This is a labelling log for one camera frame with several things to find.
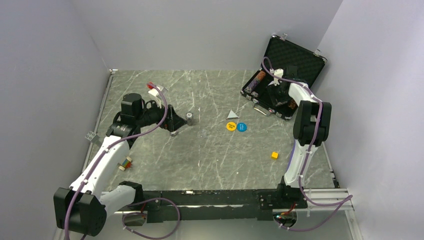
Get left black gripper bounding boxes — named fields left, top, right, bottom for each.
left=136, top=96, right=187, bottom=132

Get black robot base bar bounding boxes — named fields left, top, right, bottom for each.
left=109, top=188, right=309, bottom=223

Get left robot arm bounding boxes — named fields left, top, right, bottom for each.
left=53, top=93, right=188, bottom=240

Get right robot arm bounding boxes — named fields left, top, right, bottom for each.
left=262, top=66, right=332, bottom=188

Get orange black chip row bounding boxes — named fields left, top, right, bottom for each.
left=287, top=99, right=298, bottom=110

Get purple orange chip row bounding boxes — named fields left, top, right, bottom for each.
left=244, top=70, right=266, bottom=97

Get black aluminium poker case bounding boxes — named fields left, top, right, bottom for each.
left=240, top=35, right=328, bottom=120

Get blue round button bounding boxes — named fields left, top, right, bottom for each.
left=236, top=122, right=248, bottom=132

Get white triangle dealer piece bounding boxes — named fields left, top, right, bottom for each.
left=226, top=109, right=240, bottom=120

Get yellow round button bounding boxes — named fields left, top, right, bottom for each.
left=226, top=121, right=237, bottom=132

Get yellow cube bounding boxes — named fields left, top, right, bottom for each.
left=271, top=152, right=279, bottom=160

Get colourful wooden toy block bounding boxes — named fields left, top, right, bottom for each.
left=118, top=156, right=132, bottom=171

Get grey lego brick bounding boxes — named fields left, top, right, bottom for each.
left=85, top=131, right=99, bottom=143

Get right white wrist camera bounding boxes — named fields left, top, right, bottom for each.
left=268, top=68, right=284, bottom=86

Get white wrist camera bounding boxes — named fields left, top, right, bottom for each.
left=268, top=68, right=284, bottom=86
left=147, top=82, right=168, bottom=109

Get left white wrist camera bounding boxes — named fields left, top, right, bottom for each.
left=147, top=82, right=168, bottom=109

